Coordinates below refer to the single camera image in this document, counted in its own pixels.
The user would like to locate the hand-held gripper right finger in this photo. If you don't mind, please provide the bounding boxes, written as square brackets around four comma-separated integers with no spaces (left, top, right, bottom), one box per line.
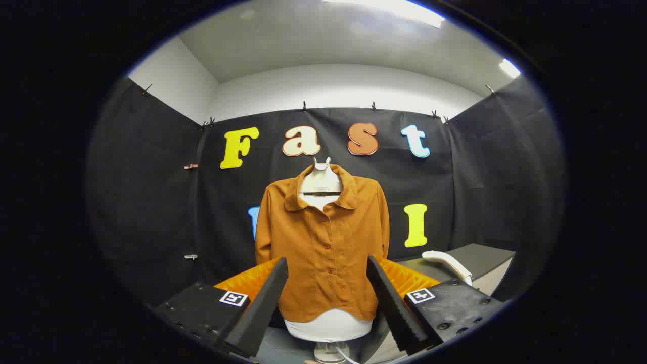
[367,255,509,354]

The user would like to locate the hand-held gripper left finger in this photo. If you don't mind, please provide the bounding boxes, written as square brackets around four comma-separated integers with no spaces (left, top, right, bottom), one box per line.
[154,257,289,358]

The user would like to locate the orange button-up shirt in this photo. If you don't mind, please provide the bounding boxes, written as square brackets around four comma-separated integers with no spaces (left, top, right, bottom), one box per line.
[254,164,391,323]

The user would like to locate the row of black backdrop clips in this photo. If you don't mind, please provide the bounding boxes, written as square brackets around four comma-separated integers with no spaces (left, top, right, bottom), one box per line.
[142,83,497,129]

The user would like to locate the white garment steamer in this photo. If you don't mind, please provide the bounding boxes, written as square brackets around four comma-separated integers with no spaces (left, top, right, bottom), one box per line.
[422,250,473,286]

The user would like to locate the white mannequin torso stand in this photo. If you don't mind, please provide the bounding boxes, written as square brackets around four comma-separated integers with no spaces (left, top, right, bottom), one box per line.
[283,157,375,364]

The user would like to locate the long ceiling light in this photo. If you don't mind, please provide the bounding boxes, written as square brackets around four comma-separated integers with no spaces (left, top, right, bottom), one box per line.
[323,0,445,28]

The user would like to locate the black backdrop cloth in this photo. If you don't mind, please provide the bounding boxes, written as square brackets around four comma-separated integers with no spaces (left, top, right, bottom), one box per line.
[86,76,566,324]

